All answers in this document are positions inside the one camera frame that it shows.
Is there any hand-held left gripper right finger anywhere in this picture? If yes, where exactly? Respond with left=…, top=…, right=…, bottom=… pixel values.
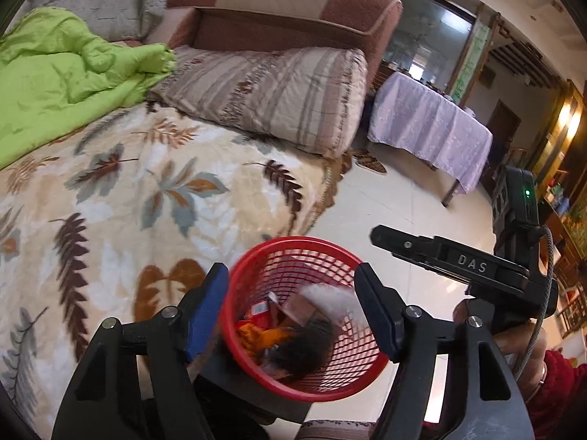
left=354, top=261, right=535, bottom=440

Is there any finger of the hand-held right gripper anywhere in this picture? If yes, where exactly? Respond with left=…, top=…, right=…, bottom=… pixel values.
left=371, top=224, right=533, bottom=292

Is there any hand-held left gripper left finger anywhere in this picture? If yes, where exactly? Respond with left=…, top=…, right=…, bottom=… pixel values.
left=50, top=262, right=230, bottom=440

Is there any orange plastic bag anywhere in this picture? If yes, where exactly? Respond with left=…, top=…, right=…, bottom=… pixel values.
left=238, top=323, right=294, bottom=358

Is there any red mesh basket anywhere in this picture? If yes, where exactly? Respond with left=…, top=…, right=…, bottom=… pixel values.
left=219, top=237, right=390, bottom=403

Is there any person's right hand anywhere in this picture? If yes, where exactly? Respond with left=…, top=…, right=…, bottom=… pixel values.
left=452, top=300, right=549, bottom=405

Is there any wooden table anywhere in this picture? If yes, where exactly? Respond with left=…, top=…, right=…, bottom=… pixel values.
left=441, top=176, right=460, bottom=207

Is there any lit wooden cabinet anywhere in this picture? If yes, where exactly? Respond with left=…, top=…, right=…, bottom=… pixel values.
left=527, top=80, right=587, bottom=202

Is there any brown door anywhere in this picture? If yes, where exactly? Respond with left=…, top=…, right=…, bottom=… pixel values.
left=486, top=101, right=522, bottom=148

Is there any brown patterned slipper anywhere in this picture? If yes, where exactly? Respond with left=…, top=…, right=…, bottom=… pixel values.
left=356, top=153, right=388, bottom=175

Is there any lilac tablecloth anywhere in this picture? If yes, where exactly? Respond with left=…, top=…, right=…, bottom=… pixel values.
left=367, top=71, right=493, bottom=193

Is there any wooden lattice panel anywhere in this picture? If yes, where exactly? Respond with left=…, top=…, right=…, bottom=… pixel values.
left=491, top=39, right=560, bottom=88

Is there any leaf-print blanket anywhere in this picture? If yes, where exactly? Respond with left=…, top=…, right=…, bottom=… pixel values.
left=0, top=101, right=354, bottom=440

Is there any brown striped pillow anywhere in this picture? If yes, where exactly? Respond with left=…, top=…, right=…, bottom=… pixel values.
left=147, top=46, right=369, bottom=159

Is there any green quilt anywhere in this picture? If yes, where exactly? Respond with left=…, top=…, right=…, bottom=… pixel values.
left=0, top=7, right=177, bottom=170

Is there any brown padded sofa back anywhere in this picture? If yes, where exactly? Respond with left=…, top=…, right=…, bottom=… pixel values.
left=151, top=0, right=404, bottom=102

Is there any grey braided cable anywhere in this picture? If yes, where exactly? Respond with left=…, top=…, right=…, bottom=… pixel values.
left=513, top=224, right=557, bottom=377

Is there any green printed wall scroll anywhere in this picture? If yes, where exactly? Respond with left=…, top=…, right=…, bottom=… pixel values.
left=452, top=23, right=491, bottom=97

